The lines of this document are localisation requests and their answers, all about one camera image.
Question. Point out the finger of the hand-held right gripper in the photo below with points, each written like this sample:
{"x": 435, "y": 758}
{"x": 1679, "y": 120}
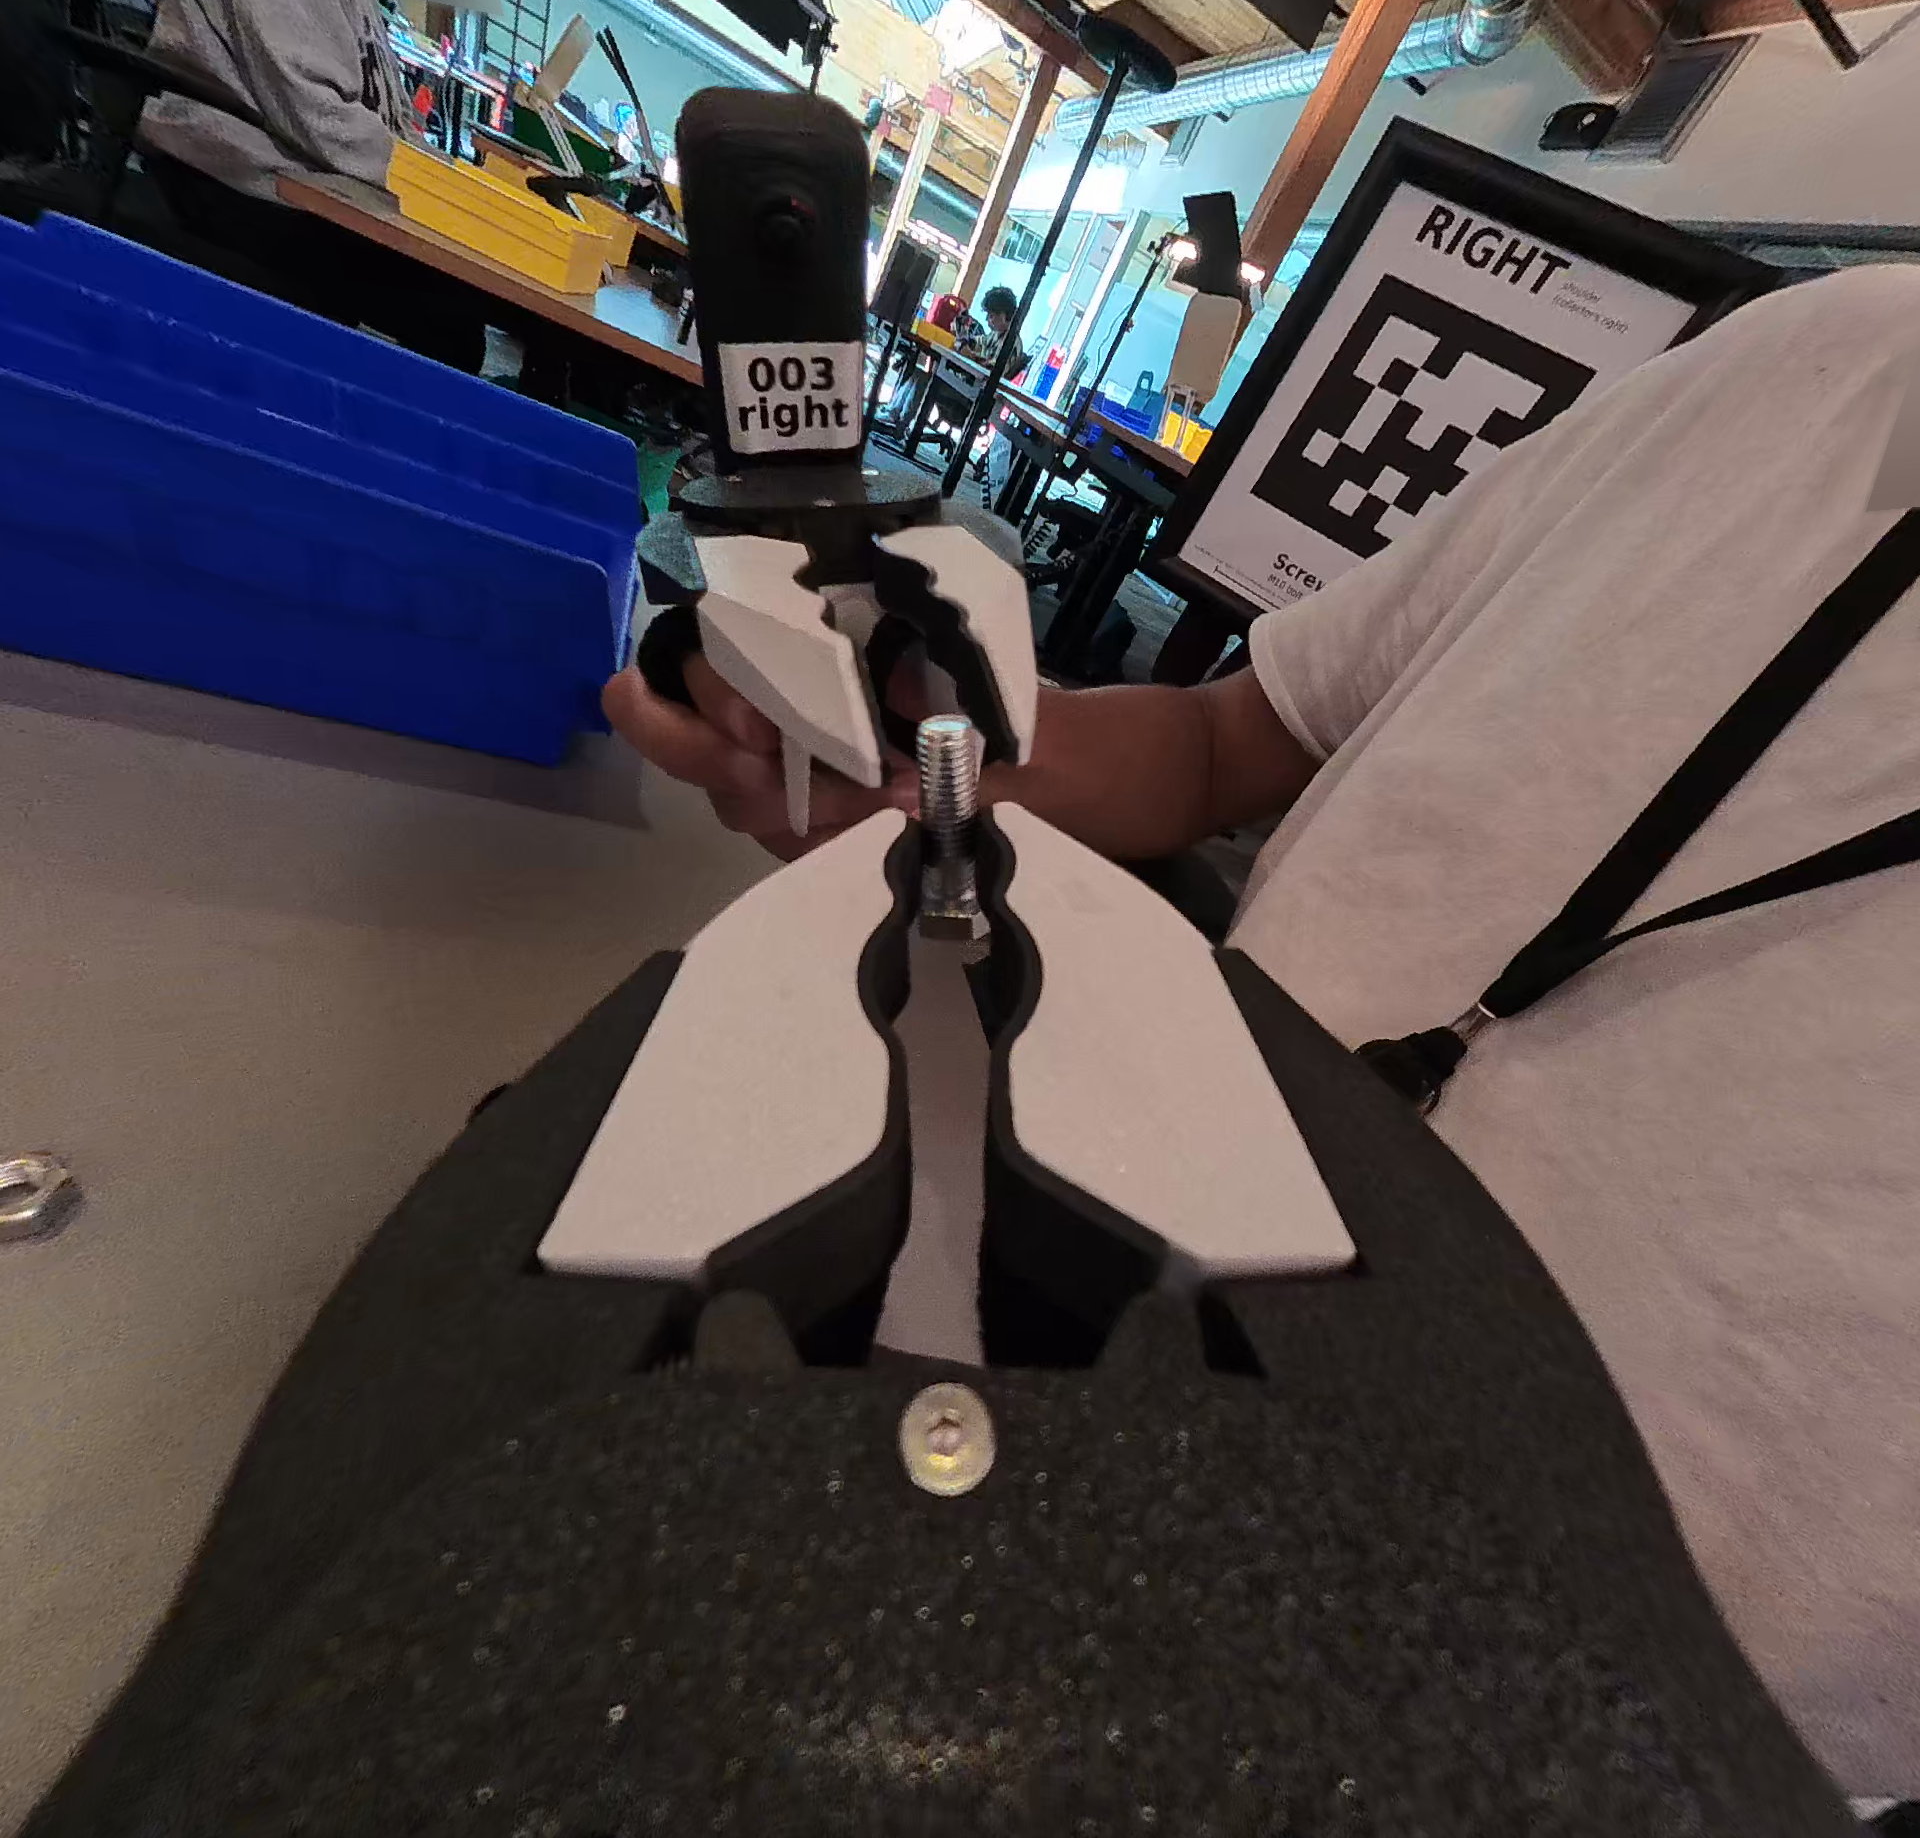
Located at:
{"x": 988, "y": 639}
{"x": 765, "y": 639}

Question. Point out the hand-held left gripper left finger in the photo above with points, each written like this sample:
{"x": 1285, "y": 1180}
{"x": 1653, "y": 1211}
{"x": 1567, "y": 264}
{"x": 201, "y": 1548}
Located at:
{"x": 720, "y": 1089}

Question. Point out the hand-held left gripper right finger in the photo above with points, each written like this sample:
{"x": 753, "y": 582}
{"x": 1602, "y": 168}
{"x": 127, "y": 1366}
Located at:
{"x": 1155, "y": 1104}

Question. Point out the steel hex bolt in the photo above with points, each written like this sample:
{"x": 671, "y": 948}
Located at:
{"x": 946, "y": 791}

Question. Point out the person's right forearm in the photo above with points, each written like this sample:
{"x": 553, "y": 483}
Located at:
{"x": 1201, "y": 758}

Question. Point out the grey desk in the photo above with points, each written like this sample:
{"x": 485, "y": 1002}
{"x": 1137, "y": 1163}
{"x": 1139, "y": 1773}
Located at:
{"x": 226, "y": 966}

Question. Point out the person's right hand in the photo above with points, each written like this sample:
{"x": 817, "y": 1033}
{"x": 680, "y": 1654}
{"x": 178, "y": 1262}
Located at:
{"x": 720, "y": 775}

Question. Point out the wooden table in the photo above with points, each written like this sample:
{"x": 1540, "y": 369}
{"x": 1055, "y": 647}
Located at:
{"x": 1095, "y": 445}
{"x": 480, "y": 300}

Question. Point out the yellow plastic bin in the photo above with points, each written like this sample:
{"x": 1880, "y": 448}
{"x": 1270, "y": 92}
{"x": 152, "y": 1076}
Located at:
{"x": 496, "y": 209}

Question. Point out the stack of blue plastic bins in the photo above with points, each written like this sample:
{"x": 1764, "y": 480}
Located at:
{"x": 300, "y": 519}

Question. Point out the person's white shirt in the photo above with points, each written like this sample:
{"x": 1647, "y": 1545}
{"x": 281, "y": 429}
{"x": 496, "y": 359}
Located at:
{"x": 1500, "y": 592}

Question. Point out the framed black-white marker poster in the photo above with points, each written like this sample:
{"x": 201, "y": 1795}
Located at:
{"x": 1442, "y": 369}

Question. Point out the steel hex nut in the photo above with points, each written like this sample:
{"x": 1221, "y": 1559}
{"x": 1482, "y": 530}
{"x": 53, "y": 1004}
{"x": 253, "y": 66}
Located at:
{"x": 34, "y": 1198}

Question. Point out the silver ventilation duct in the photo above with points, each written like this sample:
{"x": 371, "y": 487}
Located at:
{"x": 1276, "y": 76}

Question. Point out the wall vent grille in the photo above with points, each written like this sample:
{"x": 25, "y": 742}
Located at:
{"x": 1672, "y": 99}

